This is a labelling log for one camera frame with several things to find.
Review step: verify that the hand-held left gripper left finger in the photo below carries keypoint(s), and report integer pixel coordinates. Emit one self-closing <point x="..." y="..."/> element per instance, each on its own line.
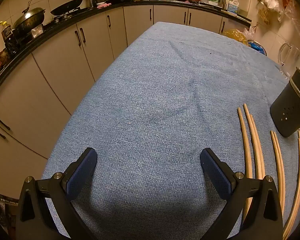
<point x="82" y="172"/>

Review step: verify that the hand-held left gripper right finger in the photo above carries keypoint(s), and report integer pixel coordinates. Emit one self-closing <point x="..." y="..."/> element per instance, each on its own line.
<point x="215" y="172"/>

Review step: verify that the bunch of wooden chopsticks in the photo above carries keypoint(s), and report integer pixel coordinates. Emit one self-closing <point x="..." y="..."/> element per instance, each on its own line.
<point x="256" y="142"/>

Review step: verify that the black cylindrical utensil holder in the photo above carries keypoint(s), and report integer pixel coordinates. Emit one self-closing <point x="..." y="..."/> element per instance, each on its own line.
<point x="290" y="110"/>

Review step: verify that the blue table cloth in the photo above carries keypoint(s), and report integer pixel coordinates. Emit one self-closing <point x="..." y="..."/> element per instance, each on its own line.
<point x="152" y="92"/>

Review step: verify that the lower kitchen cabinets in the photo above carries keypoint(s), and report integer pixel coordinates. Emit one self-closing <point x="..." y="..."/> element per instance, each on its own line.
<point x="52" y="62"/>

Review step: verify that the blue plastic basin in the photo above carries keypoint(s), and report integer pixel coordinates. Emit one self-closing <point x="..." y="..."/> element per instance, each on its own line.
<point x="257" y="47"/>

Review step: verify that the clear glass mug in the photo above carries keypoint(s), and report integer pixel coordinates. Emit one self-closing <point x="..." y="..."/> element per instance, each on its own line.
<point x="292" y="60"/>

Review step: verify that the yellow plastic bag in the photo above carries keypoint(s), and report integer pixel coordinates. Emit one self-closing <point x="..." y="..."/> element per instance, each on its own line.
<point x="235" y="36"/>

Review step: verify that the knotted white plastic bag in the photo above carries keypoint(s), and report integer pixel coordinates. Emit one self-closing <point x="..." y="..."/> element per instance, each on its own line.
<point x="250" y="32"/>

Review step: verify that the cooking oil bottle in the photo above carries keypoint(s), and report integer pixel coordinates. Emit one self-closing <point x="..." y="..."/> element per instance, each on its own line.
<point x="7" y="31"/>

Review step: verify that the steel wok with lid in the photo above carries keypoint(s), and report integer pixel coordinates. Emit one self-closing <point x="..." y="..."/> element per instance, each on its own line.
<point x="30" y="18"/>

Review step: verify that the black frying pan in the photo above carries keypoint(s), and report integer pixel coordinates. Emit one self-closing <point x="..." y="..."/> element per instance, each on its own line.
<point x="67" y="6"/>

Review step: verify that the white bottle blue label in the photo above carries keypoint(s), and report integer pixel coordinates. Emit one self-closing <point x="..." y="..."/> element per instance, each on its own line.
<point x="233" y="6"/>

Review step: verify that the pink cloth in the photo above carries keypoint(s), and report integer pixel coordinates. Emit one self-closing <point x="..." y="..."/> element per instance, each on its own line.
<point x="103" y="5"/>

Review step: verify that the steel kettle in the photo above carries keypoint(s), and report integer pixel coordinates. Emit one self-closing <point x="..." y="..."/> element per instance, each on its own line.
<point x="91" y="1"/>

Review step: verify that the black kitchen countertop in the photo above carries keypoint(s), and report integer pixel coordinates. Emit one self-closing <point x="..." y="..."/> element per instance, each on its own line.
<point x="165" y="2"/>

